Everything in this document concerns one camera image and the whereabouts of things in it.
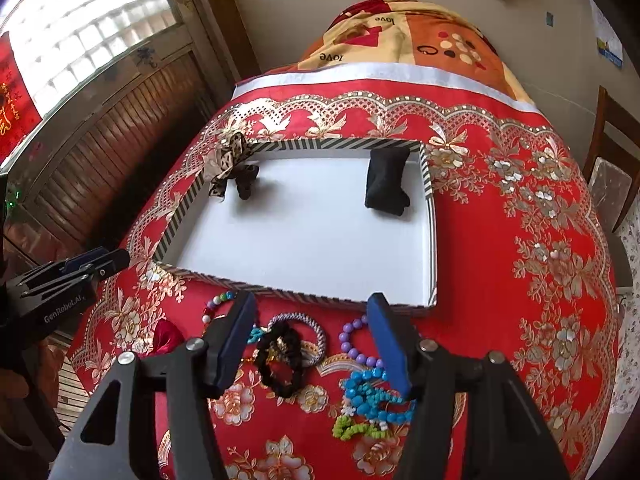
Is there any white striped-edge tray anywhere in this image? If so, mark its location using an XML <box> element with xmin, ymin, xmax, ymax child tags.
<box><xmin>152</xmin><ymin>138</ymin><xmax>437</xmax><ymax>313</ymax></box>

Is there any window with frosted glass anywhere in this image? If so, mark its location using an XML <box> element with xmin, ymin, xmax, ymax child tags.
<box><xmin>1</xmin><ymin>0</ymin><xmax>177</xmax><ymax>116</ymax></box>

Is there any blue bead bracelet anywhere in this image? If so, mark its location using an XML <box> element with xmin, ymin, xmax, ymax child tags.
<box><xmin>342</xmin><ymin>366</ymin><xmax>418</xmax><ymax>425</ymax></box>

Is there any black scrunchie hair tie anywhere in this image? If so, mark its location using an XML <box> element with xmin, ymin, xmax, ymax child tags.
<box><xmin>254</xmin><ymin>320</ymin><xmax>305</xmax><ymax>400</ymax></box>

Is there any leopard print bow scrunchie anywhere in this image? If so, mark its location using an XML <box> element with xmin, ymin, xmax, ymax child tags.
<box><xmin>203</xmin><ymin>131</ymin><xmax>259</xmax><ymax>200</ymax></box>

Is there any multicolour round bead bracelet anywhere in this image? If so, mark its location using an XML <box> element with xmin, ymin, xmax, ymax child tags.
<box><xmin>200</xmin><ymin>289</ymin><xmax>239</xmax><ymax>331</ymax></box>

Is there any black fabric pouch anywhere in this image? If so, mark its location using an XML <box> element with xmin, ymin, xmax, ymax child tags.
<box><xmin>364</xmin><ymin>148</ymin><xmax>410</xmax><ymax>217</ymax></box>

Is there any white floral fabric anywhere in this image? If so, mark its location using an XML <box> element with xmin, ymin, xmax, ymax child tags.
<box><xmin>610</xmin><ymin>208</ymin><xmax>639</xmax><ymax>414</ymax></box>

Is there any silver lilac braided bracelet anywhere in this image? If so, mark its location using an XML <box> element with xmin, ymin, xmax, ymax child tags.
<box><xmin>266</xmin><ymin>311</ymin><xmax>328</xmax><ymax>369</ymax></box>

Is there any red satin bow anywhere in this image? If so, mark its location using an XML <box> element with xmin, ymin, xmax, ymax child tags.
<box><xmin>150</xmin><ymin>318</ymin><xmax>184</xmax><ymax>356</ymax></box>

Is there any green flower bead bracelet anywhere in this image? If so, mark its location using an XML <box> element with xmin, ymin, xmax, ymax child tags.
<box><xmin>331</xmin><ymin>401</ymin><xmax>402</xmax><ymax>443</ymax></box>

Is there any red paper decoration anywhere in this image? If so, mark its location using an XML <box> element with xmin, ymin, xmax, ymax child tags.
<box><xmin>0</xmin><ymin>32</ymin><xmax>41</xmax><ymax>162</ymax></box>

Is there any orange love print blanket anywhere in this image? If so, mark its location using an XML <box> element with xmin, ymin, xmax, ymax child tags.
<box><xmin>294</xmin><ymin>0</ymin><xmax>536</xmax><ymax>106</ymax></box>

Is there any wooden chair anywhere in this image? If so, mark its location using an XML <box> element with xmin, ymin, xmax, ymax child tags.
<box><xmin>582</xmin><ymin>86</ymin><xmax>639</xmax><ymax>233</ymax></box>

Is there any purple bead bracelet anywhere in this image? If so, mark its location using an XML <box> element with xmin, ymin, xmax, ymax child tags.
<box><xmin>337</xmin><ymin>314</ymin><xmax>385</xmax><ymax>370</ymax></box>

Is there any wall calendar poster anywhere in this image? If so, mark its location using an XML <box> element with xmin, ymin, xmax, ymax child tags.
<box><xmin>589</xmin><ymin>0</ymin><xmax>624</xmax><ymax>68</ymax></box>

